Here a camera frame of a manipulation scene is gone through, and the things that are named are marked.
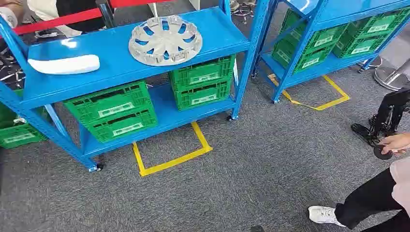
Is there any person's hand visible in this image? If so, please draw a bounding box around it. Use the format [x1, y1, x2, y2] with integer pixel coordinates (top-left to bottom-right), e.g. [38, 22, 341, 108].
[378, 132, 410, 156]

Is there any black round disc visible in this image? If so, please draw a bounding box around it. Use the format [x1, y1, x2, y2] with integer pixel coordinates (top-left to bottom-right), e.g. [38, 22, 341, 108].
[373, 145, 394, 160]

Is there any person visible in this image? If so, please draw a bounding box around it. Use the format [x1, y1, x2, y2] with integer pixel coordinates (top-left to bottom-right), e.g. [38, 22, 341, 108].
[27, 0, 108, 38]
[0, 0, 25, 29]
[308, 132, 410, 232]

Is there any silver stanchion base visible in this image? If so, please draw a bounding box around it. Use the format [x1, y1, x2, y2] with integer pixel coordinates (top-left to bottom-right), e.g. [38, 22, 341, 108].
[374, 58, 410, 91]
[358, 57, 383, 71]

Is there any green plastic crate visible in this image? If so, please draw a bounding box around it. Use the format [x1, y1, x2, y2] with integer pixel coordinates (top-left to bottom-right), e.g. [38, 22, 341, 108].
[81, 109, 158, 144]
[63, 80, 154, 125]
[174, 79, 233, 112]
[271, 38, 337, 75]
[0, 123, 49, 150]
[346, 8, 410, 44]
[168, 55, 237, 92]
[332, 30, 396, 59]
[279, 8, 349, 54]
[0, 89, 49, 129]

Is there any person's white shoe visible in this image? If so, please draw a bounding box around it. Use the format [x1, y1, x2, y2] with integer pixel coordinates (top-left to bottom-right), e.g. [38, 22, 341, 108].
[308, 205, 347, 227]

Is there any blue metal shelf rack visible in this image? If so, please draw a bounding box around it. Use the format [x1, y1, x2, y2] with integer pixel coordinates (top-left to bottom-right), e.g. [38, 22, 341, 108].
[0, 0, 273, 173]
[250, 0, 410, 104]

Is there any silver wheel hubcap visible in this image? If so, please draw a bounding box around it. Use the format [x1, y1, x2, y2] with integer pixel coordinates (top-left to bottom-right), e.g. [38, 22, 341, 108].
[128, 15, 204, 67]

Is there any white curved plastic part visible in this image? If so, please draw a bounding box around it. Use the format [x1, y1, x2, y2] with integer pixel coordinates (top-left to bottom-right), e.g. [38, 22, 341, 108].
[27, 54, 101, 75]

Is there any red barrier belt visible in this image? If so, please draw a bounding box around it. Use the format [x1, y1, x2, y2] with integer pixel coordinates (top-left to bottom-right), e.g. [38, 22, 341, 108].
[13, 0, 170, 35]

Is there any black stanchion post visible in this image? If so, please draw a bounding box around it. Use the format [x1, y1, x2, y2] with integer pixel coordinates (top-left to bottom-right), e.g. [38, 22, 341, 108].
[98, 2, 115, 29]

